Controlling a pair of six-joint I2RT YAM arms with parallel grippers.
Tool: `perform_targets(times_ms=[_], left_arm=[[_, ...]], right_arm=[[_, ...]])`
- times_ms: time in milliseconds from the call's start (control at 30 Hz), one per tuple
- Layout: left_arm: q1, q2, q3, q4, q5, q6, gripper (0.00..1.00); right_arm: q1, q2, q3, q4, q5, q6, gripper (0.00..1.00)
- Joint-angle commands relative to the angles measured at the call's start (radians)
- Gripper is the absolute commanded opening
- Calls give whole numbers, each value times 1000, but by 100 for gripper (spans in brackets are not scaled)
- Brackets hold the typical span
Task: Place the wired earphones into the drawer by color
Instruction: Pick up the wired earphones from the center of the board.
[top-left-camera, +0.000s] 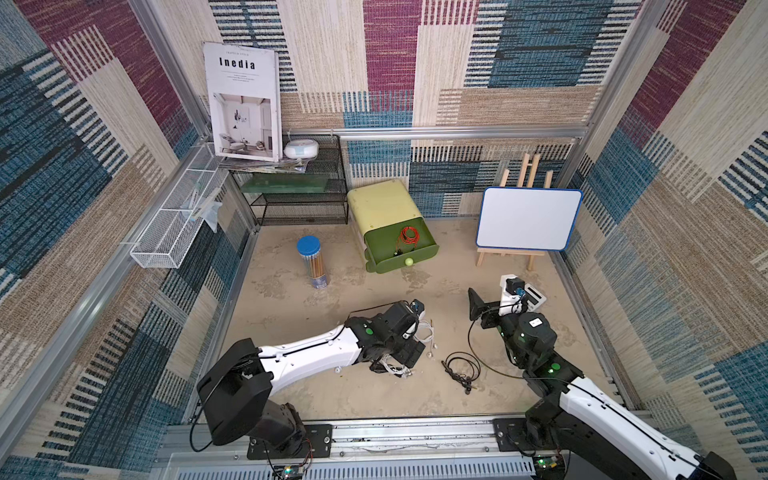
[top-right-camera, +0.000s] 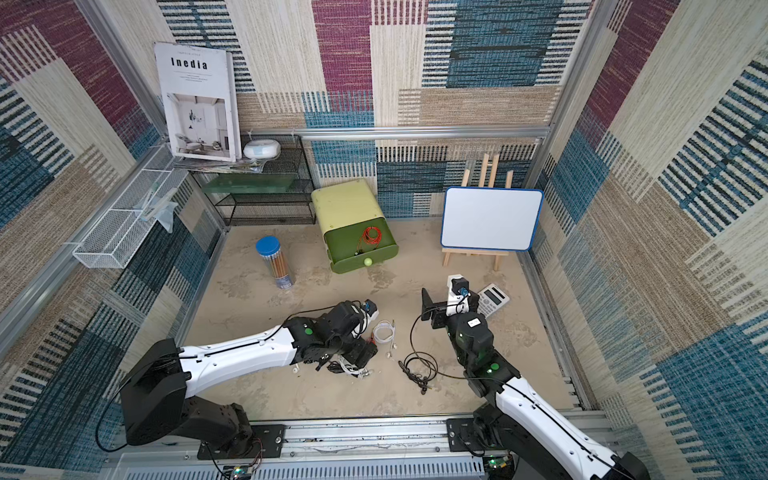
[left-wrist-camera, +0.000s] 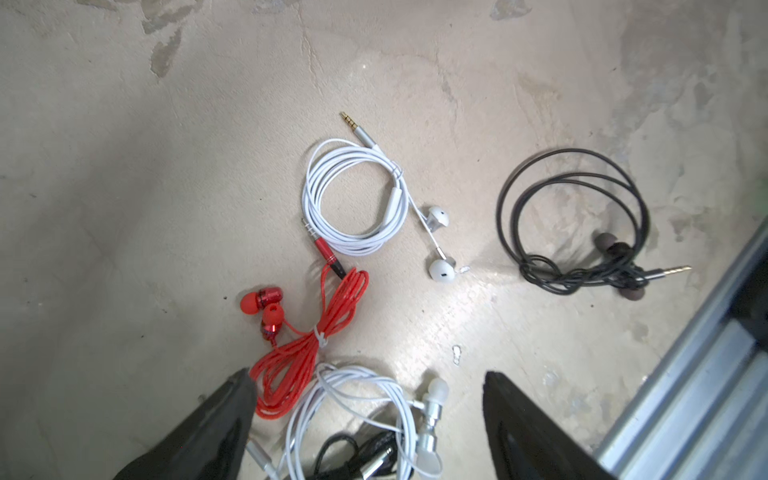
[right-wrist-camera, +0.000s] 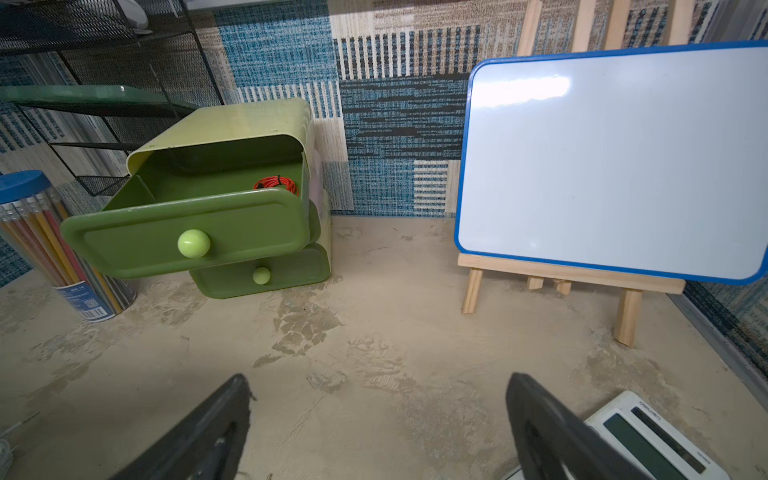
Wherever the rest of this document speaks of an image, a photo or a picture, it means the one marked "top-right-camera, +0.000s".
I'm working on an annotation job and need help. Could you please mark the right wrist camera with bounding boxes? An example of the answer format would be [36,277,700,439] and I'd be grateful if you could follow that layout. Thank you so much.
[447,274,470,306]

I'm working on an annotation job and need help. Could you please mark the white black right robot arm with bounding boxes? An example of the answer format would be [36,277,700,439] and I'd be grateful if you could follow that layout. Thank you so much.
[420,286,650,479]

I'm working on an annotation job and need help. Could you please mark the black earphones right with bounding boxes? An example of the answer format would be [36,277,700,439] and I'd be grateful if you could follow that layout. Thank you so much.
[398,351,439,395]

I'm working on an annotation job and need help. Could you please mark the white wire basket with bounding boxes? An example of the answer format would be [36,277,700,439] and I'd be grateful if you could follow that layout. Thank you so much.
[73,146,187,269]

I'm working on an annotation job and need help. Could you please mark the white earphones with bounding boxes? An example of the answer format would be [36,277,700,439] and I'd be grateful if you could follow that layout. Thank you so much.
[371,321,397,358]
[289,352,370,378]

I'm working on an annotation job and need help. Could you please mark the white oval device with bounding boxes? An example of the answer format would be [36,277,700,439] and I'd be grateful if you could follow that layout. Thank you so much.
[243,139,281,161]

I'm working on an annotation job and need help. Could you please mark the black wire shelf rack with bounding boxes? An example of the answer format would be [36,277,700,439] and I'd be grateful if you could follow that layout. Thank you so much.
[190,135,317,227]

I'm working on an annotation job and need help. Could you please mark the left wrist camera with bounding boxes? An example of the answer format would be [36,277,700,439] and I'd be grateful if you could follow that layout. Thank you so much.
[356,299,379,335]

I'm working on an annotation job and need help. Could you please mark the blue framed whiteboard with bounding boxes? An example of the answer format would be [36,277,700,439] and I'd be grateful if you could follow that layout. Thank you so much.
[440,187,544,252]

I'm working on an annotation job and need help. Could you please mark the white earphones left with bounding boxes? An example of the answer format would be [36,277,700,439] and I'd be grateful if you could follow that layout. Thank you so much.
[289,352,370,378]

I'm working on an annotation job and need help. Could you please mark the clear pencil tub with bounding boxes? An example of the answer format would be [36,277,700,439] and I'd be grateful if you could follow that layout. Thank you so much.
[255,235,293,289]

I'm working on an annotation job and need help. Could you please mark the Inedia magazine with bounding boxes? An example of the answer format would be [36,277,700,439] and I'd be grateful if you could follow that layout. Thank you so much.
[154,43,242,163]

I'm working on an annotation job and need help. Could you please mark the white earphones right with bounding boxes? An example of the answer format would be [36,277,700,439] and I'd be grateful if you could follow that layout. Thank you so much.
[371,321,397,358]

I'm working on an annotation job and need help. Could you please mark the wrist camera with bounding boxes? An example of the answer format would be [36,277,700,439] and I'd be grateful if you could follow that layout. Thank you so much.
[447,274,470,306]
[356,299,379,335]

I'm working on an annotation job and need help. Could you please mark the green drawer cabinet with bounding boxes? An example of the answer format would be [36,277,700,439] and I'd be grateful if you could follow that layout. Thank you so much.
[311,179,399,274]

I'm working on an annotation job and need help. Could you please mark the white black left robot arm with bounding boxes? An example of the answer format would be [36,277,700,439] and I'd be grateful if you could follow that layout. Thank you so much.
[117,300,379,459]

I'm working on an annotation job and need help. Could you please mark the red earphones with metal buds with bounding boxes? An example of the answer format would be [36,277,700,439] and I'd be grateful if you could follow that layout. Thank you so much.
[361,226,382,246]

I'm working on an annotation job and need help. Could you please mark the grey calculator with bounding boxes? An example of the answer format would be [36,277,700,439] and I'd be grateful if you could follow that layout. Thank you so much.
[478,283,509,318]

